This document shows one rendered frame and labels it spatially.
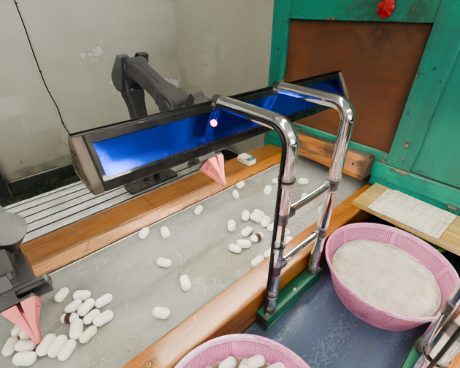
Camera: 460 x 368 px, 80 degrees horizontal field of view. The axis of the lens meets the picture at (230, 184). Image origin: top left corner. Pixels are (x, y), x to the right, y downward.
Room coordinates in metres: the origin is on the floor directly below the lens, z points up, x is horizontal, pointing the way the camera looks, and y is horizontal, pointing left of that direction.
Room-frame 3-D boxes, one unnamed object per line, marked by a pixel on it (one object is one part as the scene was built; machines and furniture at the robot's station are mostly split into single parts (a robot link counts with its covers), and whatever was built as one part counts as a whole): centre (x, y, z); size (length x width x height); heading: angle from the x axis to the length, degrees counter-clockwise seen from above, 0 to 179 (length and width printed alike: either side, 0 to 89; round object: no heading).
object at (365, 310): (0.42, -0.35, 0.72); 0.27 x 0.27 x 0.10
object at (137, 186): (0.91, 0.30, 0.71); 0.20 x 0.07 x 0.08; 133
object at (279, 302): (0.45, -0.09, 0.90); 0.20 x 0.19 x 0.45; 131
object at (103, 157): (0.52, -0.04, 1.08); 0.62 x 0.08 x 0.07; 131
